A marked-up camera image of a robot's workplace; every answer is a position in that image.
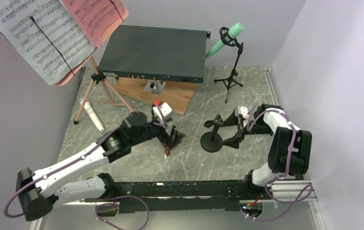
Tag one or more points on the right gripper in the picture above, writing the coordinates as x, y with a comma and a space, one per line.
235, 141

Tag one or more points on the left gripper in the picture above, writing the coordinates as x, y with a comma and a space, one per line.
170, 141

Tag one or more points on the black round-base mic stand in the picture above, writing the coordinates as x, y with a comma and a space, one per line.
211, 141

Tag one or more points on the white microphone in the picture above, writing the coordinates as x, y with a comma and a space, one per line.
93, 116

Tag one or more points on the green microphone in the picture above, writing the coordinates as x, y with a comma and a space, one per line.
228, 37

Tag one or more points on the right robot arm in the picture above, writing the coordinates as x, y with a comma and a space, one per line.
289, 154

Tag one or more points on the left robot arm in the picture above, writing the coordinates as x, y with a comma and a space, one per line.
39, 191

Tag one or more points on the brown plastic faucet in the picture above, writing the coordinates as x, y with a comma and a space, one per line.
167, 151

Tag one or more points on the wooden board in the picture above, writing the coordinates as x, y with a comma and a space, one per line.
177, 94

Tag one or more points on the dark rack audio unit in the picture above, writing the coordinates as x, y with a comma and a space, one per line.
156, 53

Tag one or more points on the pink sheet music page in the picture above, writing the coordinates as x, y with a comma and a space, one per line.
98, 19

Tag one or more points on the white sheet music page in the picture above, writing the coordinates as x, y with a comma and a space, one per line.
44, 33

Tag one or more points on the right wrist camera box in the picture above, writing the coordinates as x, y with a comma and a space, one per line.
242, 111

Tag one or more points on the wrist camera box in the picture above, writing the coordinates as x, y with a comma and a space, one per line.
162, 111
242, 111

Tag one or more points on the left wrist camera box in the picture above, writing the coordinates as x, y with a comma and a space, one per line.
162, 111

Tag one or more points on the metal bracket under unit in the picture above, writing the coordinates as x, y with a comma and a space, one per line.
155, 86

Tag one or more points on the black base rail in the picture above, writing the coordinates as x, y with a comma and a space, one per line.
227, 195

